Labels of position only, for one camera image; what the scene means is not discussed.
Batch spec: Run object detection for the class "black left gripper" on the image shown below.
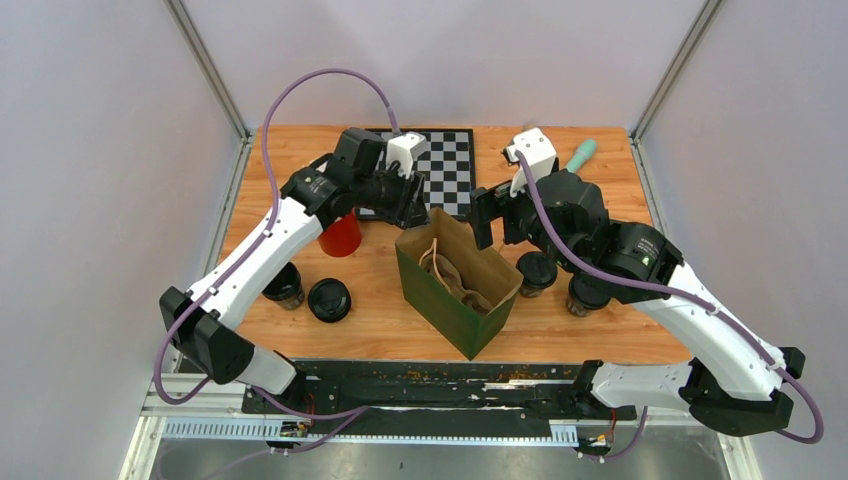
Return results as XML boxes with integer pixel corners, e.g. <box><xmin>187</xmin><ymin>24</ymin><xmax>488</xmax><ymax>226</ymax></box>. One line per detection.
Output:
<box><xmin>355</xmin><ymin>161</ymin><xmax>434</xmax><ymax>231</ymax></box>

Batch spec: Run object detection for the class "black cup lid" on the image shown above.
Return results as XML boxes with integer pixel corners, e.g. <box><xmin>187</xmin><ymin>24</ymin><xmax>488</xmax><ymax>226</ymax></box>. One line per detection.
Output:
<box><xmin>568</xmin><ymin>274</ymin><xmax>611</xmax><ymax>312</ymax></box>
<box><xmin>516</xmin><ymin>252</ymin><xmax>558</xmax><ymax>291</ymax></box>

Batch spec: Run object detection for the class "green paper bag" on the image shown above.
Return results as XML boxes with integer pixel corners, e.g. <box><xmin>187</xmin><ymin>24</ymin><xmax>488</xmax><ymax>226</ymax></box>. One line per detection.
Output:
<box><xmin>395</xmin><ymin>208</ymin><xmax>523</xmax><ymax>360</ymax></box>

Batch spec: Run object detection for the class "clear brown plastic cup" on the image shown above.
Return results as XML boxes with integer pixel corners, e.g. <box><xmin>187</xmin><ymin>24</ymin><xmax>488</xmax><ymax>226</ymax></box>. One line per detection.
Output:
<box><xmin>565</xmin><ymin>297</ymin><xmax>593</xmax><ymax>318</ymax></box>

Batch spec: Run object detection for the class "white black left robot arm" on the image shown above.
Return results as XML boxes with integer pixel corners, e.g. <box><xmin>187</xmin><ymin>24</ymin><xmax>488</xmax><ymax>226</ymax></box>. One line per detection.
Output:
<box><xmin>159</xmin><ymin>128</ymin><xmax>428</xmax><ymax>413</ymax></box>

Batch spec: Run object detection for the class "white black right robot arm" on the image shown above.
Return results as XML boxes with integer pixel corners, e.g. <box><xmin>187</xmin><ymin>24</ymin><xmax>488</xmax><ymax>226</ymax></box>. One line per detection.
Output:
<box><xmin>468</xmin><ymin>170</ymin><xmax>806</xmax><ymax>437</ymax></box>

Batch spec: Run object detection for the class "black white chessboard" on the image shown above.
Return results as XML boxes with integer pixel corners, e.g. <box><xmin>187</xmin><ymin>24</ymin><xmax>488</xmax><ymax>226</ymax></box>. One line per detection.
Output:
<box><xmin>357</xmin><ymin>128</ymin><xmax>478</xmax><ymax>223</ymax></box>

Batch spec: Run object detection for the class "red straw holder cup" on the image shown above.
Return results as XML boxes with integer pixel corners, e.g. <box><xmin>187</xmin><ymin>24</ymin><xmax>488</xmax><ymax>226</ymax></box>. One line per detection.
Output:
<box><xmin>318</xmin><ymin>210</ymin><xmax>362</xmax><ymax>258</ymax></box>

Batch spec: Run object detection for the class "black lid stack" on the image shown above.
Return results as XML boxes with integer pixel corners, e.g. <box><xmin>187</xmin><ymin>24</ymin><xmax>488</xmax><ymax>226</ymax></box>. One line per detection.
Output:
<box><xmin>307</xmin><ymin>278</ymin><xmax>352</xmax><ymax>323</ymax></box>

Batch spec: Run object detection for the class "black cup stack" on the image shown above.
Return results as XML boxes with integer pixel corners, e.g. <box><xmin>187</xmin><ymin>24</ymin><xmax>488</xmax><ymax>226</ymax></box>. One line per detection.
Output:
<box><xmin>262</xmin><ymin>262</ymin><xmax>305</xmax><ymax>311</ymax></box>

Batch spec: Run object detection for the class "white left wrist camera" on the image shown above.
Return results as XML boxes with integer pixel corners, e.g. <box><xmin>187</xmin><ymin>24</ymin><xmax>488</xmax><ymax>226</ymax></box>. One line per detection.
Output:
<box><xmin>385</xmin><ymin>132</ymin><xmax>428</xmax><ymax>178</ymax></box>

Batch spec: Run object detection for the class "mint green handle tool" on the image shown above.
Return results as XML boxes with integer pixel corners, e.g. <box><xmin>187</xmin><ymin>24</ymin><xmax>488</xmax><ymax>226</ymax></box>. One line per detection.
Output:
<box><xmin>565</xmin><ymin>138</ymin><xmax>597</xmax><ymax>174</ymax></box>

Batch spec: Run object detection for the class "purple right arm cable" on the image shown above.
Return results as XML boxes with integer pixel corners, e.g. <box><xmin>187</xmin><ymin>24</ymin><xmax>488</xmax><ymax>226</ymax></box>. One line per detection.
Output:
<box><xmin>515</xmin><ymin>152</ymin><xmax>826</xmax><ymax>462</ymax></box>

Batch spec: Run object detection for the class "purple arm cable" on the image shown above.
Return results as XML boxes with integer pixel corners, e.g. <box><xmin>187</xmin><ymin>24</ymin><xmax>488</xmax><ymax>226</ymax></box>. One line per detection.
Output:
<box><xmin>152</xmin><ymin>68</ymin><xmax>402</xmax><ymax>465</ymax></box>
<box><xmin>515</xmin><ymin>152</ymin><xmax>826</xmax><ymax>462</ymax></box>

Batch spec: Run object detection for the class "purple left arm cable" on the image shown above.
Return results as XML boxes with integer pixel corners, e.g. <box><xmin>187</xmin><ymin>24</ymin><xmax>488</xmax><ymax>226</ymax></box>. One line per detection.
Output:
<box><xmin>152</xmin><ymin>68</ymin><xmax>402</xmax><ymax>465</ymax></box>

